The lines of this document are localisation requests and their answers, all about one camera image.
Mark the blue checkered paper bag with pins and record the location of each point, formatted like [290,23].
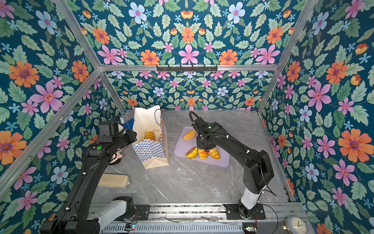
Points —
[152,154]

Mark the round sugared bread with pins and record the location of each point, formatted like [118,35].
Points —
[190,135]

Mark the large braided bread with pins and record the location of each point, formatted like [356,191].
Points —
[150,135]

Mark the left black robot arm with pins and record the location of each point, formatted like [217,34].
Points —
[73,217]

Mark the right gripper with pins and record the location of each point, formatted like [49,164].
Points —
[199,146]

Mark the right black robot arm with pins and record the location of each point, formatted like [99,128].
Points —
[258,170]

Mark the beige long bread loaf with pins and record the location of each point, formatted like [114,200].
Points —
[114,181]

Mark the plush doll pink shirt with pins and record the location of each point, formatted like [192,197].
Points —
[117,157]

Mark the black hook rail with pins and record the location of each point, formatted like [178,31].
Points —
[187,68]

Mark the lilac plastic tray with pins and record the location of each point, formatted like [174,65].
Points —
[183,146]

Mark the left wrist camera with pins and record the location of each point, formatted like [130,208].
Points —
[108,130]

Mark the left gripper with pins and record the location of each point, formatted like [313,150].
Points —
[132,137]

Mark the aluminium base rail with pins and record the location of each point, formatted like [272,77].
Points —
[213,212]

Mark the alarm clock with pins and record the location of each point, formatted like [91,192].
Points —
[294,225]

